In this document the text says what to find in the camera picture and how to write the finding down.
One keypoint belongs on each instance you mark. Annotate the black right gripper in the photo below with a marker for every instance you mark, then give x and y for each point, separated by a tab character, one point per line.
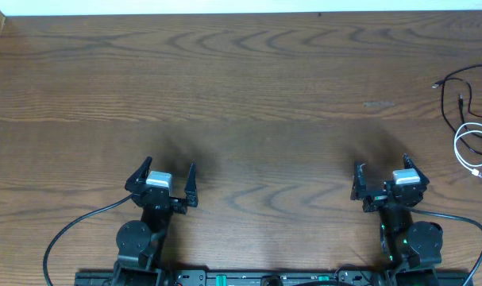
389	197

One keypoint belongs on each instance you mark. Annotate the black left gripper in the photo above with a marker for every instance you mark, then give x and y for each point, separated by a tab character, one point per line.
161	199

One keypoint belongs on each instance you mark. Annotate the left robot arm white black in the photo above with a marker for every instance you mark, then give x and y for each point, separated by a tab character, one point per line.
141	242

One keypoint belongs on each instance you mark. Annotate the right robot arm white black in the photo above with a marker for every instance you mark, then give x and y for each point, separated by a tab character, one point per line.
414	248

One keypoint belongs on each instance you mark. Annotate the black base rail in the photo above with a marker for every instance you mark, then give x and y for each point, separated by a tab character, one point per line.
345	275

